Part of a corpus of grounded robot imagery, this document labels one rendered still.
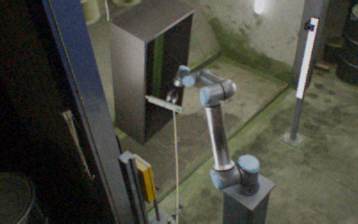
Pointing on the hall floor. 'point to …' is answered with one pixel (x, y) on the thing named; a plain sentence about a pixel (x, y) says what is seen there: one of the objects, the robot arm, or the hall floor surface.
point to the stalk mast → (133, 188)
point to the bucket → (332, 49)
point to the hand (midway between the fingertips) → (169, 105)
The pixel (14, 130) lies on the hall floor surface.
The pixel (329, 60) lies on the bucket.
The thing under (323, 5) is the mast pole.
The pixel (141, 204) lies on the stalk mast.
